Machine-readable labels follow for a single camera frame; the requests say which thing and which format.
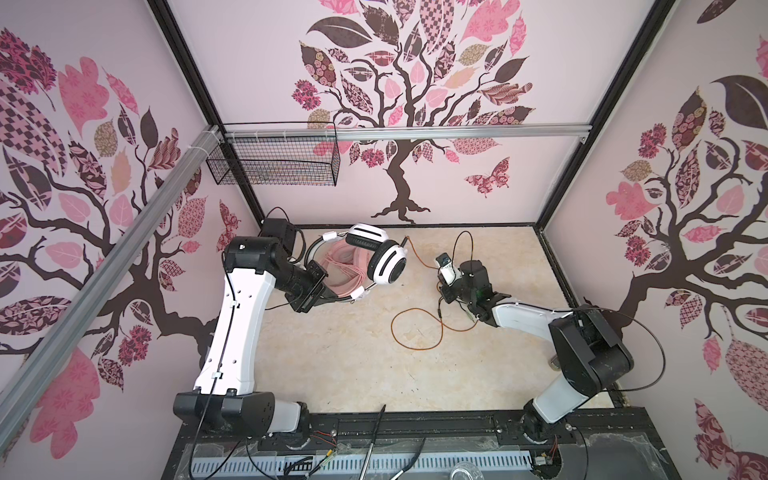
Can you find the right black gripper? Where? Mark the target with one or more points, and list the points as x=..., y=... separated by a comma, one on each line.
x=445, y=290

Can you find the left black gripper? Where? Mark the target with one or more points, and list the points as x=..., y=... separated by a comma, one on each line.
x=318, y=288

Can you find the white black headphones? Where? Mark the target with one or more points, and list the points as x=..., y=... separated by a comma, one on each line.
x=387, y=263

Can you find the pink headphones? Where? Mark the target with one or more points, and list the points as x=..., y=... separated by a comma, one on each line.
x=346, y=265

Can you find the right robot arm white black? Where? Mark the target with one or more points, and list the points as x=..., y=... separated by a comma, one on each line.
x=590, y=353

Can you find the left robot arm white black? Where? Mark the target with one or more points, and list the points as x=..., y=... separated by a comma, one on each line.
x=224, y=397

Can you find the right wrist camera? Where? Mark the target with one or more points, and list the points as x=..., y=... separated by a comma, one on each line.
x=447, y=274

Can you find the black wire basket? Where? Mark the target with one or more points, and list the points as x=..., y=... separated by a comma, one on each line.
x=277, y=153

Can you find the back aluminium rail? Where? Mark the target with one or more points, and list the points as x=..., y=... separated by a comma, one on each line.
x=407, y=133

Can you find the aluminium rail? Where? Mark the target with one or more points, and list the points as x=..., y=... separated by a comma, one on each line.
x=407, y=133
x=21, y=394

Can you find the white slotted cable duct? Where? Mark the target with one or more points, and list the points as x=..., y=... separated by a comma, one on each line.
x=429, y=465

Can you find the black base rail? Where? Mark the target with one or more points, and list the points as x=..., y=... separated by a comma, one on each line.
x=620, y=443

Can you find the left aluminium rail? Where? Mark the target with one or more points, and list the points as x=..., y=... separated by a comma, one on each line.
x=21, y=394

